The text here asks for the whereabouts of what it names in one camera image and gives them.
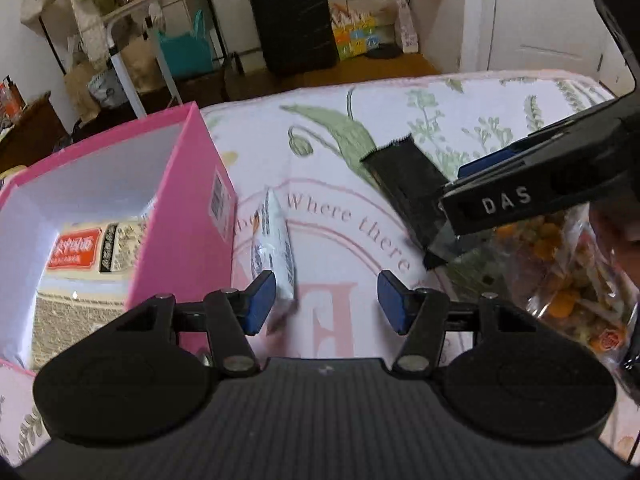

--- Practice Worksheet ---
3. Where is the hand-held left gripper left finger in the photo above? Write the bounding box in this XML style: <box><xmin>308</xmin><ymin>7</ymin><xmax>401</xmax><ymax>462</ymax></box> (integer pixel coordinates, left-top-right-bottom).
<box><xmin>92</xmin><ymin>270</ymin><xmax>278</xmax><ymax>377</ymax></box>

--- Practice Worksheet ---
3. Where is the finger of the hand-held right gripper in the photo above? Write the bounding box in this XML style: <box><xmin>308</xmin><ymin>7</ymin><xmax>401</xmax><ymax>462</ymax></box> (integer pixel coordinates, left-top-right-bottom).
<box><xmin>456</xmin><ymin>101</ymin><xmax>627</xmax><ymax>181</ymax></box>

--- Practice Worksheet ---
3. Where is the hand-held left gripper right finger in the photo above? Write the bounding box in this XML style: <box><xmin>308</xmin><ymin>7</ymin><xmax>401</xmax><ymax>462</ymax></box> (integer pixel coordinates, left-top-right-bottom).
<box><xmin>376</xmin><ymin>270</ymin><xmax>541</xmax><ymax>376</ymax></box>

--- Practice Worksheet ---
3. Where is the small white snack bar packet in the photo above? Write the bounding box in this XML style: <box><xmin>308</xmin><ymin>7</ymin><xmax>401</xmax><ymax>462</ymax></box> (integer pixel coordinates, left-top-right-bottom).
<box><xmin>250</xmin><ymin>187</ymin><xmax>298</xmax><ymax>333</ymax></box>

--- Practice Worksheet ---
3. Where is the matte black snack packet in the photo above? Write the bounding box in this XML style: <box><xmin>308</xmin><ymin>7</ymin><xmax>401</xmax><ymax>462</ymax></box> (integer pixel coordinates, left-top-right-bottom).
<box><xmin>360</xmin><ymin>134</ymin><xmax>451</xmax><ymax>268</ymax></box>

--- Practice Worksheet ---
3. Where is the pink cardboard box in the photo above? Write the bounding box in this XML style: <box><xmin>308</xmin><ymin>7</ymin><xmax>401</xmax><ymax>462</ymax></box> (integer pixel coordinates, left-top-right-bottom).
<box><xmin>0</xmin><ymin>101</ymin><xmax>238</xmax><ymax>376</ymax></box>

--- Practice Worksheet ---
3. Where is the clear mixed cracker bag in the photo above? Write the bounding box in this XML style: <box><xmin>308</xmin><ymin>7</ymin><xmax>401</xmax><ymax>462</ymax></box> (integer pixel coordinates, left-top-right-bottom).
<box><xmin>492</xmin><ymin>205</ymin><xmax>640</xmax><ymax>376</ymax></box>

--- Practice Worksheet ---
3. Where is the cream noodle packet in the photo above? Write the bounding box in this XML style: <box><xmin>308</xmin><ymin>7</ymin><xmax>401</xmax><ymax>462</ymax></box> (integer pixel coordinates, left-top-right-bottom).
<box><xmin>32</xmin><ymin>215</ymin><xmax>151</xmax><ymax>371</ymax></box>

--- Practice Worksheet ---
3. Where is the person's right hand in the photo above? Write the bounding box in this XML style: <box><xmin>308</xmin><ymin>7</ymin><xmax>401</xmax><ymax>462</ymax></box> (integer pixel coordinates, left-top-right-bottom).
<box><xmin>590</xmin><ymin>201</ymin><xmax>640</xmax><ymax>281</ymax></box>

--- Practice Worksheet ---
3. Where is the floral printed blanket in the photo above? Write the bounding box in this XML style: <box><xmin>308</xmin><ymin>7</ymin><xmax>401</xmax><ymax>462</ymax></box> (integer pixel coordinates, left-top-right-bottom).
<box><xmin>0</xmin><ymin>71</ymin><xmax>640</xmax><ymax>466</ymax></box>

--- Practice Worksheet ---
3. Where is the white door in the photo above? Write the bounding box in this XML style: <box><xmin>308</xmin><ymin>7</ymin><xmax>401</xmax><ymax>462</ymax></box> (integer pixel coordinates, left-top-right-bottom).
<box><xmin>457</xmin><ymin>0</ymin><xmax>608</xmax><ymax>73</ymax></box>

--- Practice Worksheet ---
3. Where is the white plastic packet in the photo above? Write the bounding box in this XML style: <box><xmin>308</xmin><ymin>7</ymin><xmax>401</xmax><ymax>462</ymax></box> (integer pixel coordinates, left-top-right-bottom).
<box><xmin>392</xmin><ymin>0</ymin><xmax>418</xmax><ymax>53</ymax></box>

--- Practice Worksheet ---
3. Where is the colourful gift bag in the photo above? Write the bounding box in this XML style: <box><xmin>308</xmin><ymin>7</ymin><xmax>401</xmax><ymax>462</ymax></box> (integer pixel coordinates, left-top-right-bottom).
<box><xmin>330</xmin><ymin>2</ymin><xmax>381</xmax><ymax>61</ymax></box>

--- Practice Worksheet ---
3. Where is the black suitcase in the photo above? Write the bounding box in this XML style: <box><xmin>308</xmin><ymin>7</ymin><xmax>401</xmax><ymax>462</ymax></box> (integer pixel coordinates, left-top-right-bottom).
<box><xmin>248</xmin><ymin>0</ymin><xmax>338</xmax><ymax>76</ymax></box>

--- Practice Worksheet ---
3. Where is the teal shopping bag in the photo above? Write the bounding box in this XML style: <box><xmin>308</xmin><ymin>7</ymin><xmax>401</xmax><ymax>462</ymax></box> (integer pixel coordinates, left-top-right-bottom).
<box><xmin>155</xmin><ymin>10</ymin><xmax>216</xmax><ymax>80</ymax></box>

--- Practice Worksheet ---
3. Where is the patterned white bag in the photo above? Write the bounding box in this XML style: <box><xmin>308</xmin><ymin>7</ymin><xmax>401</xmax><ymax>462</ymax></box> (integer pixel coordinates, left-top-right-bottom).
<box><xmin>89</xmin><ymin>67</ymin><xmax>128</xmax><ymax>108</ymax></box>

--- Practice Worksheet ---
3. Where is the folding side table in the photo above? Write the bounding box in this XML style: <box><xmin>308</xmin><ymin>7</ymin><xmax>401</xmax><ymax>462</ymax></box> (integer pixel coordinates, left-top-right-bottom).
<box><xmin>100</xmin><ymin>0</ymin><xmax>208</xmax><ymax>118</ymax></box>

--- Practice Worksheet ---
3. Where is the brown paper bag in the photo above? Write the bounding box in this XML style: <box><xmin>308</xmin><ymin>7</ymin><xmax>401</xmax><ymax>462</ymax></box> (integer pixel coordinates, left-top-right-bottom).
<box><xmin>62</xmin><ymin>42</ymin><xmax>166</xmax><ymax>121</ymax></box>

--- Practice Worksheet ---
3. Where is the wooden nightstand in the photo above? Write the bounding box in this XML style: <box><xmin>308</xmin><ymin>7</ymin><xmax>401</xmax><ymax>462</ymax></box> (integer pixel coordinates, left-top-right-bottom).
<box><xmin>0</xmin><ymin>91</ymin><xmax>71</xmax><ymax>173</ymax></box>

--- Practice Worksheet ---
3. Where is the orange labelled box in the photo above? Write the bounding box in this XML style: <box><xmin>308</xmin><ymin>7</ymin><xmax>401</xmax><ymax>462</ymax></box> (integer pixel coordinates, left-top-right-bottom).
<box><xmin>0</xmin><ymin>75</ymin><xmax>26</xmax><ymax>121</ymax></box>

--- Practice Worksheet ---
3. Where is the white knitted cardigan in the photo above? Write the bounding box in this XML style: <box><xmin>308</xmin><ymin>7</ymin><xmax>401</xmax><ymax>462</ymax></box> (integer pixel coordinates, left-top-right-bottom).
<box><xmin>62</xmin><ymin>0</ymin><xmax>136</xmax><ymax>61</ymax></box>

